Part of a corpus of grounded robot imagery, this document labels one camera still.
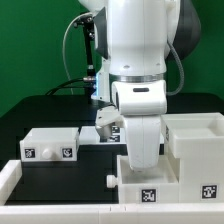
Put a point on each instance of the white drawer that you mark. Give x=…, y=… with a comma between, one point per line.
x=50, y=144
x=153, y=186

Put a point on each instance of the white fence rail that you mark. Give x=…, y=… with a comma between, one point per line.
x=211, y=213
x=9, y=177

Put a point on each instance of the black camera stand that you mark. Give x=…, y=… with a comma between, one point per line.
x=85, y=20

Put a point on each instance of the white marker sheet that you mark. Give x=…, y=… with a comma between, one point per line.
x=90, y=135

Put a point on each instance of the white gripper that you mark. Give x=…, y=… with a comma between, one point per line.
x=143, y=141

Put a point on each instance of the white front fence rail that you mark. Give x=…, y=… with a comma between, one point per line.
x=211, y=213

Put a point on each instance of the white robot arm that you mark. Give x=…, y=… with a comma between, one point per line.
x=136, y=37

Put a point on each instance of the white left fence rail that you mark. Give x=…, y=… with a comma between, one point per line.
x=9, y=177

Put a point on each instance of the white drawer cabinet box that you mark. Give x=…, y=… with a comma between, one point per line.
x=194, y=145

